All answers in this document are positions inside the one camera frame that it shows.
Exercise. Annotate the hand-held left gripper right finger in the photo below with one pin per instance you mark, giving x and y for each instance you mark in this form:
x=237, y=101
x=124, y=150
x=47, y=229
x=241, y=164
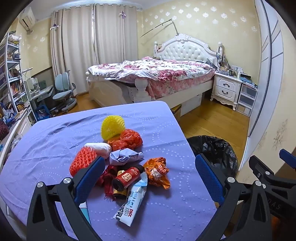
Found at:
x=209, y=178

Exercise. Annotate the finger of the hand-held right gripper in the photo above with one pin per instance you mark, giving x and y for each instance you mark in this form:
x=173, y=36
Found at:
x=261, y=165
x=288, y=157

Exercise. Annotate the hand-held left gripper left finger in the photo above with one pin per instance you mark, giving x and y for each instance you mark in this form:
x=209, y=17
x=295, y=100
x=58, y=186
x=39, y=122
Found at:
x=89, y=178

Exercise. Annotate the red foam fruit net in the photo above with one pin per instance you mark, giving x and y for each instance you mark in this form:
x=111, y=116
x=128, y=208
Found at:
x=81, y=160

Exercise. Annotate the black lined trash bin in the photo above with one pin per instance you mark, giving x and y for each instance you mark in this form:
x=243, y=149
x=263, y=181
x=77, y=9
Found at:
x=215, y=148

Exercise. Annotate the white tissue wad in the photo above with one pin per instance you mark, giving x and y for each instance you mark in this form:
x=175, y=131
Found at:
x=99, y=148

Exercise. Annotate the small white blue packet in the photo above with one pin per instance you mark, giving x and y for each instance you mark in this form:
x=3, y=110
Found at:
x=85, y=210

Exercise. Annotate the yellow label dark bottle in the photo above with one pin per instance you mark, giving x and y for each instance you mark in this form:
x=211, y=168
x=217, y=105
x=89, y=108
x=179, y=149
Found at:
x=119, y=193

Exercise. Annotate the red label dark bottle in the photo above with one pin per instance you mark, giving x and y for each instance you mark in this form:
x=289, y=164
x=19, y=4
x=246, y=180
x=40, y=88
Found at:
x=126, y=177

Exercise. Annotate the purple paper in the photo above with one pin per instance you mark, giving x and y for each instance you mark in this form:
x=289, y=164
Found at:
x=122, y=156

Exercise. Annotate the white blue wipes packet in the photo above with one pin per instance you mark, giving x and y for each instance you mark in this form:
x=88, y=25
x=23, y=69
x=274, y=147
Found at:
x=134, y=199

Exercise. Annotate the orange snack wrapper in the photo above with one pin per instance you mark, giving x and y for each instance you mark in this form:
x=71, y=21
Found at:
x=157, y=171

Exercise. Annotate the red plastic bag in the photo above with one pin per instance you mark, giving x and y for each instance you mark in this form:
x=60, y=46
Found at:
x=127, y=140

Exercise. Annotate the yellow foam fruit net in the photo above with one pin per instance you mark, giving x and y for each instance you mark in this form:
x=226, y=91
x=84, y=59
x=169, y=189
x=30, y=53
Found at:
x=112, y=127

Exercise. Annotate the clear plastic drawer unit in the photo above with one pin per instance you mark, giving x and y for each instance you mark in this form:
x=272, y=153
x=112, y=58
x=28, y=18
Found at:
x=247, y=99

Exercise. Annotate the brown cardboard box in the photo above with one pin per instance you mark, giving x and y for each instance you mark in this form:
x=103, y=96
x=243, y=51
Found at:
x=176, y=112

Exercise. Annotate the blue plastic stool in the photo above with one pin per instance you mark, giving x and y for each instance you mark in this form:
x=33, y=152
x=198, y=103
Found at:
x=44, y=112

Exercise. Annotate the purple tablecloth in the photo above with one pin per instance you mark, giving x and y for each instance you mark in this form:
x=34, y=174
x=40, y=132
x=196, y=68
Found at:
x=150, y=120

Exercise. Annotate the white nightstand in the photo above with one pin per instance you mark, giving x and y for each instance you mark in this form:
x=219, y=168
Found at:
x=225, y=90

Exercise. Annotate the stack of books and papers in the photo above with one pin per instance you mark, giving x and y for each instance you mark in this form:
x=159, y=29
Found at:
x=248, y=81

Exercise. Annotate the light blue desk chair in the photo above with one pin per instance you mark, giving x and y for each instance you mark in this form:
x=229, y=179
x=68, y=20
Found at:
x=63, y=92

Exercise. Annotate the white sliding wardrobe door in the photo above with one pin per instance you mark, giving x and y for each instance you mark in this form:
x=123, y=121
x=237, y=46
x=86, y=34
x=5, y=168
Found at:
x=266, y=69

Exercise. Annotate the grey study desk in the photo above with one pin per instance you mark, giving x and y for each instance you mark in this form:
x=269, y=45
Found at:
x=39, y=92

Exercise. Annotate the pink floral bed sheet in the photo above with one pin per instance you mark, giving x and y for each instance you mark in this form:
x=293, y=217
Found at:
x=180, y=83

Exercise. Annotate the white bookshelf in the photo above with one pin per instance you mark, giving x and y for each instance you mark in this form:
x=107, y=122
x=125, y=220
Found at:
x=13, y=88

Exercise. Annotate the floral quilt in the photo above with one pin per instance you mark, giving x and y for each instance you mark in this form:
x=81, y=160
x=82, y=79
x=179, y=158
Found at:
x=143, y=67

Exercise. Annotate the white bed with tufted headboard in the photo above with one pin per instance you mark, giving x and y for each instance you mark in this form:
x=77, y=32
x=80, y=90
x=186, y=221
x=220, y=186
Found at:
x=185, y=48

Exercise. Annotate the beige curtain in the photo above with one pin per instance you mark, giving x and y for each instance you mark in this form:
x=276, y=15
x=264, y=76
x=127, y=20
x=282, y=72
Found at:
x=115, y=34
x=74, y=41

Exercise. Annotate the thin metal pole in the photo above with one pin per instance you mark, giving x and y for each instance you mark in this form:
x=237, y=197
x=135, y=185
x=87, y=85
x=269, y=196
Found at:
x=166, y=23

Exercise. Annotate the white air conditioner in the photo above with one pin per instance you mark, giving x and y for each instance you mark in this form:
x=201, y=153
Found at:
x=26, y=18

